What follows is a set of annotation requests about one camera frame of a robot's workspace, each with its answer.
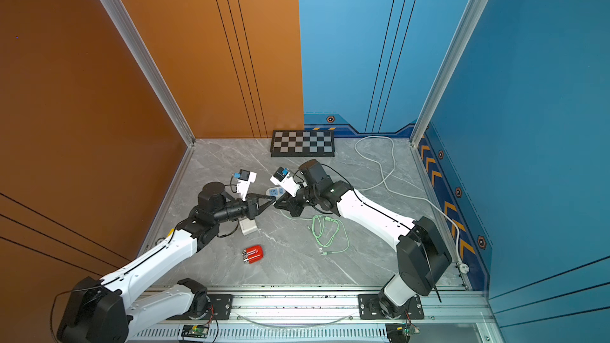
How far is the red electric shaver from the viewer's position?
82 cm

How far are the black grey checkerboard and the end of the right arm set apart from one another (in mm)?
453

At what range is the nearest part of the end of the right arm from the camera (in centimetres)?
68

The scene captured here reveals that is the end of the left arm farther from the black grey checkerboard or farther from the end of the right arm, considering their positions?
the black grey checkerboard

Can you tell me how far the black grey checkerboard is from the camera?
1.14 metres

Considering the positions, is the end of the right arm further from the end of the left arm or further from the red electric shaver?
the red electric shaver

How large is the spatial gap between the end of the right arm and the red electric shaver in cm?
25

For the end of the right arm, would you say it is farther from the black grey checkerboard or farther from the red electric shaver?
the black grey checkerboard

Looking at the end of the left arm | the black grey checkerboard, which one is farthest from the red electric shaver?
the black grey checkerboard

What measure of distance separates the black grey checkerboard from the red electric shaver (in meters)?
0.46
